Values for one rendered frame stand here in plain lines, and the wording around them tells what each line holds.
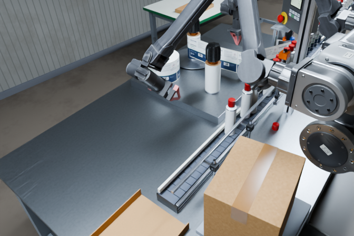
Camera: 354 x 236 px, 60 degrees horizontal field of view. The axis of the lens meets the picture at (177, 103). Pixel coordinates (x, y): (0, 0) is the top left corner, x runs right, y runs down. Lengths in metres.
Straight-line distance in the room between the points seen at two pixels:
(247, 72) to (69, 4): 3.25
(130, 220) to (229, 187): 0.47
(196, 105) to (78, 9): 2.60
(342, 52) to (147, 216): 0.90
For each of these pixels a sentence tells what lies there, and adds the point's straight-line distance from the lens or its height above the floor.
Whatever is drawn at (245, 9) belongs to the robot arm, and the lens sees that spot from 1.00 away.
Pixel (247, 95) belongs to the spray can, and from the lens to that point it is 1.54.
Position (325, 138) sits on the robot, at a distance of 1.15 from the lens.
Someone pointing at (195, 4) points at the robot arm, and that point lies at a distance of 1.11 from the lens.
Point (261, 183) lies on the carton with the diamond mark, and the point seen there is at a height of 1.12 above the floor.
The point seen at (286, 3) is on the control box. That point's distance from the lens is 1.62.
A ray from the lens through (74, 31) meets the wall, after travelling 4.05.
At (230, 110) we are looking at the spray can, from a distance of 1.42.
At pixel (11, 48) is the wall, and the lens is 3.82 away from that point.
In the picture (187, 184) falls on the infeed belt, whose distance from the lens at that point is 1.32.
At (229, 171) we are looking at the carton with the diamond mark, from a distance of 1.05.
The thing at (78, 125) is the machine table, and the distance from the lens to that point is 1.79.
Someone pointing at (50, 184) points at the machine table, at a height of 0.83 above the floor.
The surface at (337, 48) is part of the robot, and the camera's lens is 0.92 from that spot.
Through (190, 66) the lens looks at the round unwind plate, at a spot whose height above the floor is 0.89.
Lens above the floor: 1.91
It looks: 37 degrees down
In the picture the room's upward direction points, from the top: 4 degrees counter-clockwise
